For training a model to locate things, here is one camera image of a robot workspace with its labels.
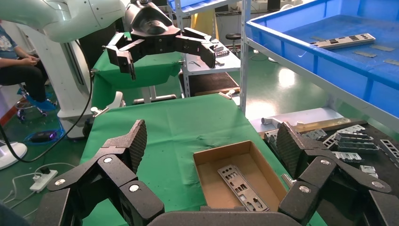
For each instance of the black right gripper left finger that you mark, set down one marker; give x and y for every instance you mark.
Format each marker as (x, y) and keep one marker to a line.
(109, 174)

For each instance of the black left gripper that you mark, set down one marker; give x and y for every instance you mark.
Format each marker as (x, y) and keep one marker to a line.
(149, 21)

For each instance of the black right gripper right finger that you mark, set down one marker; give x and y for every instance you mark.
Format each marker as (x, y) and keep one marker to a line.
(315, 174)

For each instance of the silver perforated metal plate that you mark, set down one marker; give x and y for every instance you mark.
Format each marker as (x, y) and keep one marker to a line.
(233, 187)
(343, 41)
(347, 156)

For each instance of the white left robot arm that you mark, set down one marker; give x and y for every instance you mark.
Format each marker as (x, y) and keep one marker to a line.
(62, 18)

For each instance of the white PVC pipe elbow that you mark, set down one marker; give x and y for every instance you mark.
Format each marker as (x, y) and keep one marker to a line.
(269, 121)

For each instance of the brown cardboard box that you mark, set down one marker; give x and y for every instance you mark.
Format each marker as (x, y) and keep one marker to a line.
(205, 184)

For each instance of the grey metal storage rack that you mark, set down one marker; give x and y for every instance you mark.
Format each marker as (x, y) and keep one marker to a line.
(186, 81)

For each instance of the grey narrow metal plate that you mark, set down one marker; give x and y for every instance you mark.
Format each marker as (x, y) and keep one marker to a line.
(271, 137)
(313, 134)

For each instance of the yellow hanging cover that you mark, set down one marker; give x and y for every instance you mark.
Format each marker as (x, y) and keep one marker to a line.
(205, 25)

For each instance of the small white block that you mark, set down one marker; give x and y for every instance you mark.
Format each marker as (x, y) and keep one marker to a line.
(300, 123)

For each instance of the white table board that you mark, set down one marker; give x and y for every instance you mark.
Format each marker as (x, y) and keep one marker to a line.
(305, 116)

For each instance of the white power strip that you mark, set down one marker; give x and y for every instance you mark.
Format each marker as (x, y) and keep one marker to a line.
(43, 181)

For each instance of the black round stool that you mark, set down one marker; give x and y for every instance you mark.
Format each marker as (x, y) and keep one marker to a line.
(233, 36)

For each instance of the green table cloth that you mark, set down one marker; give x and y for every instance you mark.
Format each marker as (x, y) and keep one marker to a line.
(174, 124)

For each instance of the black power brick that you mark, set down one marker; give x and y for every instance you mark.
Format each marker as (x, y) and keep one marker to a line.
(43, 136)

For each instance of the blue wheeled chair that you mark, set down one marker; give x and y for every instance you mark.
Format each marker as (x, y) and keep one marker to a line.
(40, 104)

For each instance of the white round stand base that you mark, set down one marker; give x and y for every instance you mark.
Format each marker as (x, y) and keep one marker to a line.
(11, 154)

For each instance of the blue plastic bin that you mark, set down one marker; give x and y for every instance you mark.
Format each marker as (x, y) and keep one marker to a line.
(343, 75)

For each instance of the grey tape strip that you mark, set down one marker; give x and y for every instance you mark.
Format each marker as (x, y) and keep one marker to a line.
(318, 38)
(365, 54)
(382, 48)
(392, 62)

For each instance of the seated person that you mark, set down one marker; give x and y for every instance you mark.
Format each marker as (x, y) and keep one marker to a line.
(18, 75)

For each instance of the light grey slotted bracket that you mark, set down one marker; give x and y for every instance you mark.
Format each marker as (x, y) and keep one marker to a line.
(330, 139)
(368, 171)

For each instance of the dark grey slotted bracket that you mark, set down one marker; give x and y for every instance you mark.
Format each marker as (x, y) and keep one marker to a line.
(358, 147)
(353, 137)

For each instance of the black tray with wooden frame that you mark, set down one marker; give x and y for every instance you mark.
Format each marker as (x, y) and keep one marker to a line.
(385, 168)

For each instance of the light grey ladder bracket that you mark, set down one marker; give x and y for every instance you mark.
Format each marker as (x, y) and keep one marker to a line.
(389, 149)

